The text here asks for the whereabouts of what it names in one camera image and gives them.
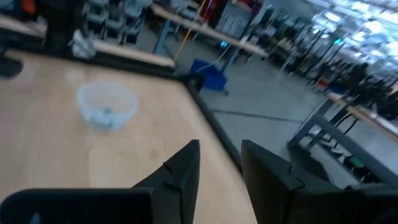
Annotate white cable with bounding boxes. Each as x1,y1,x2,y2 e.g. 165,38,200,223
195,43,233,74

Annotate parts bin shelf rack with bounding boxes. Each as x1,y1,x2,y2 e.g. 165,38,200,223
83,0,150,44

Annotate blue plastic bin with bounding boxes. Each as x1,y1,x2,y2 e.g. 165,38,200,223
189,58,229,93

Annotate silver metal bracket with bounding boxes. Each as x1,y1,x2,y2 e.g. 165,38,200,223
68,29,96,60

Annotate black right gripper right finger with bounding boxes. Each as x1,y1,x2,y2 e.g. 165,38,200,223
241,139,398,224

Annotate clear plastic bowl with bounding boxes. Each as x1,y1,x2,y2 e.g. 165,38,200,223
76,81,138,132

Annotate black corner cable hook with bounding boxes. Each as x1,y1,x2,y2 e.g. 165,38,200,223
183,73,206,94

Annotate wooden workbench grey legs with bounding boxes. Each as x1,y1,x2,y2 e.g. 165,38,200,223
287,91,398,187

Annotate grey small drawer cabinet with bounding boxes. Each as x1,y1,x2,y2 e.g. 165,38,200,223
214,2,249,34

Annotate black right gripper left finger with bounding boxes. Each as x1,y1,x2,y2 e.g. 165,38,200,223
0,139,201,224

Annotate long wooden workbench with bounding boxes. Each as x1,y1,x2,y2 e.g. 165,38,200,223
150,2,271,60

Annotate yellow hanging cable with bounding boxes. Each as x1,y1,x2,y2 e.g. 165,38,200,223
173,0,208,62

